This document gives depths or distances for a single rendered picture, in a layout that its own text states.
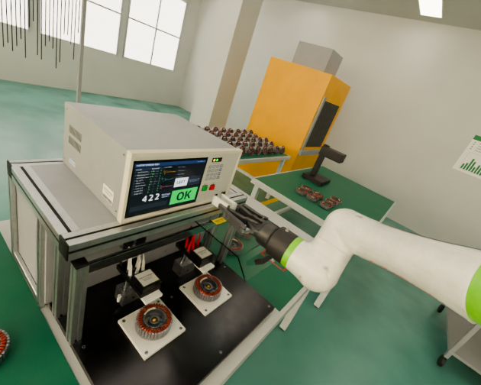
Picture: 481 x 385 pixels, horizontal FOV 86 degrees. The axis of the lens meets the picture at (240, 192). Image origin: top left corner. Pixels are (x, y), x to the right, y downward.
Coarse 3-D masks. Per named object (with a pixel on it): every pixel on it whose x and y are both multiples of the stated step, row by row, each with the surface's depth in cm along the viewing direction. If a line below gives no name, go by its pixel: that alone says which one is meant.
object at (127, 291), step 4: (120, 284) 86; (128, 284) 87; (116, 288) 86; (120, 288) 85; (128, 288) 86; (116, 292) 86; (120, 292) 85; (124, 292) 84; (128, 292) 85; (132, 292) 86; (116, 296) 87; (124, 296) 84; (128, 296) 85; (132, 296) 87; (136, 296) 89; (120, 300) 85; (124, 300) 85; (128, 300) 86; (132, 300) 88; (124, 304) 86
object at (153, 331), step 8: (152, 304) 84; (160, 304) 86; (144, 312) 81; (152, 312) 84; (160, 312) 84; (168, 312) 84; (136, 320) 78; (144, 320) 79; (160, 320) 83; (168, 320) 81; (136, 328) 78; (144, 328) 76; (152, 328) 77; (160, 328) 78; (168, 328) 79; (144, 336) 76; (152, 336) 76; (160, 336) 78
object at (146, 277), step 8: (120, 272) 83; (144, 272) 82; (152, 272) 83; (128, 280) 80; (136, 280) 78; (144, 280) 79; (152, 280) 80; (160, 280) 81; (136, 288) 78; (144, 288) 77; (152, 288) 80; (144, 296) 79; (152, 296) 79; (160, 296) 81
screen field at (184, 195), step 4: (188, 188) 82; (192, 188) 84; (196, 188) 85; (172, 192) 77; (176, 192) 79; (180, 192) 80; (184, 192) 82; (188, 192) 83; (192, 192) 85; (172, 196) 78; (176, 196) 80; (180, 196) 81; (184, 196) 83; (188, 196) 84; (192, 196) 86; (172, 200) 79; (176, 200) 81; (180, 200) 82; (184, 200) 84; (188, 200) 85
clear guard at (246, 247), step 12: (216, 216) 97; (204, 228) 88; (216, 228) 90; (228, 228) 93; (228, 240) 86; (240, 240) 89; (252, 240) 91; (240, 252) 83; (252, 252) 86; (264, 252) 91; (240, 264) 80; (252, 264) 84; (264, 264) 89; (252, 276) 83
